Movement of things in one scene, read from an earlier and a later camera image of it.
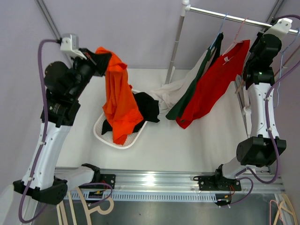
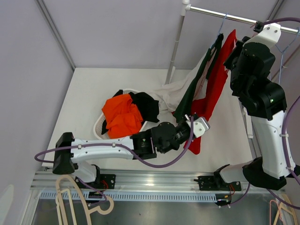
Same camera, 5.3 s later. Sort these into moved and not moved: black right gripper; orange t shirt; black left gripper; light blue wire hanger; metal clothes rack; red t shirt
Moved: orange t shirt; black left gripper; black right gripper; red t shirt
Not moved: light blue wire hanger; metal clothes rack
